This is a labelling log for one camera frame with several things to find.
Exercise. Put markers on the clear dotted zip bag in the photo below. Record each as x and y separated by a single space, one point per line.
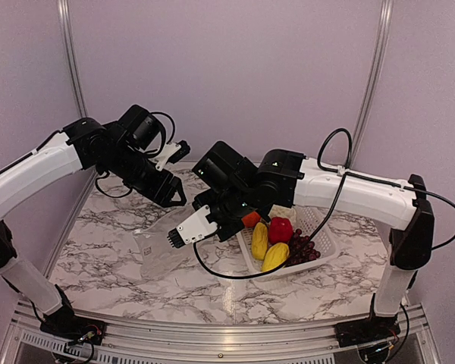
159 257

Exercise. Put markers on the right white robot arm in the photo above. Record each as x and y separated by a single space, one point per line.
237 187

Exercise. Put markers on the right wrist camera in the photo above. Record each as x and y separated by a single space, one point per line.
195 228

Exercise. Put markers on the white cauliflower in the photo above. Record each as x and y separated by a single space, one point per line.
283 212

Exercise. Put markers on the left aluminium frame post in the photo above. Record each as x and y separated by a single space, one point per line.
64 15

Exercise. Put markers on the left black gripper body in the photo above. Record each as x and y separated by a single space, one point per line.
128 170

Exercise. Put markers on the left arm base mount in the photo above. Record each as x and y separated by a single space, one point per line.
66 324

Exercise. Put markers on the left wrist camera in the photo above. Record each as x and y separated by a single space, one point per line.
171 153

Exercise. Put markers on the aluminium frame post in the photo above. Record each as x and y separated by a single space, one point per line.
64 15
381 45

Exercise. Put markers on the yellow corn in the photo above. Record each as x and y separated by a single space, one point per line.
275 256
259 243

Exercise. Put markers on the orange mini pumpkin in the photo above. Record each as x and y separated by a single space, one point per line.
251 220

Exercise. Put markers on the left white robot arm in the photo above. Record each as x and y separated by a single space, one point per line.
135 148

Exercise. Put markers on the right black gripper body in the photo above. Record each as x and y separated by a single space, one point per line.
236 205

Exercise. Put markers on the front aluminium rail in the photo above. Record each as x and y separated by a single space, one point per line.
143 341

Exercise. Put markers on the purple grape bunch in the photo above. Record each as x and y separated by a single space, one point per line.
302 249

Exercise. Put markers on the red bell pepper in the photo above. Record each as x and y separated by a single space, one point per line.
280 230

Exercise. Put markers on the right aluminium frame post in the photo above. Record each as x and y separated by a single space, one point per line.
381 45

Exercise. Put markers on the white plastic basket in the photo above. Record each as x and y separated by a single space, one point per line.
321 249

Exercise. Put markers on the yellow corn left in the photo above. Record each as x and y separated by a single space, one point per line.
259 243

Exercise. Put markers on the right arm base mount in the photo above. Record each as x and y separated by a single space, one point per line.
366 330

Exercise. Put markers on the yellow corn right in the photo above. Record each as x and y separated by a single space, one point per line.
275 256

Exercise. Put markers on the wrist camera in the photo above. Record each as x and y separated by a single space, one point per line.
195 228
171 153

